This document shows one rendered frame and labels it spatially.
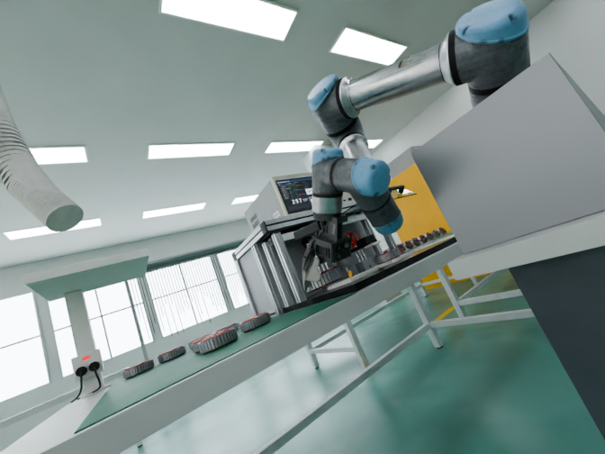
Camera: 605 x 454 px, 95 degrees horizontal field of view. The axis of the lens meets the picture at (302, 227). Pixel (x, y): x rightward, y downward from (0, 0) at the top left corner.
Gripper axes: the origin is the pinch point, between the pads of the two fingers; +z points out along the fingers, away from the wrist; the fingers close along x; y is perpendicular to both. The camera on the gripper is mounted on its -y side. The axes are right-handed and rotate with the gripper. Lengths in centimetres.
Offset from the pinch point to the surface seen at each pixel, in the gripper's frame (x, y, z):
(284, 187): 25, -52, -18
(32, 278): -65, -72, 4
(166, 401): -43.2, 9.2, 2.8
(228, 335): -22.7, -15.0, 15.2
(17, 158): -68, -150, -33
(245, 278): 9, -66, 28
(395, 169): 404, -241, 15
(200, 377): -37.3, 8.8, 2.2
